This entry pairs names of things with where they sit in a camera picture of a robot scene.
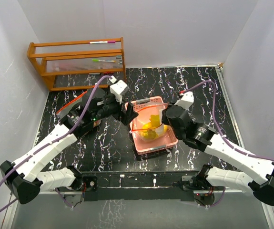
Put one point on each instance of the pink plastic basket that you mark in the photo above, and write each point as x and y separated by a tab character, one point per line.
165	142

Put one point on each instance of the green marker pen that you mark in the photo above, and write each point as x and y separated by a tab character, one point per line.
99	60

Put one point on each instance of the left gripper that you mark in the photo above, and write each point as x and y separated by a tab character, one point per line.
129	114

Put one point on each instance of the black base bar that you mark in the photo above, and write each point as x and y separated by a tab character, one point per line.
163	185

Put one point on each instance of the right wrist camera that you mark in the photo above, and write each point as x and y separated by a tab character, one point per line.
186	101

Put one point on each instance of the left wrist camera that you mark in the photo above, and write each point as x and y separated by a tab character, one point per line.
118	88

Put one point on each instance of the wooden shelf rack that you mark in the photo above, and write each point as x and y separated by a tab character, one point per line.
54	59

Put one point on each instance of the pink white marker pen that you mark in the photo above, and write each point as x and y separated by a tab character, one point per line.
102	42

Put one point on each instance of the clear zip bag orange zipper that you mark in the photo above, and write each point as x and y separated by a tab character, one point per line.
70	114

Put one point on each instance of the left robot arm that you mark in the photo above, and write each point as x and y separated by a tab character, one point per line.
25	176

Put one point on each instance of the yellow mango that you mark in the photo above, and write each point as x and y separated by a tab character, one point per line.
154	129

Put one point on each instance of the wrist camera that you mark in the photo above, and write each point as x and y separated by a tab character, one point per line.
118	88
186	101

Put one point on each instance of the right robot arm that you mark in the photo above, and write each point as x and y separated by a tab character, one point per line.
254	173

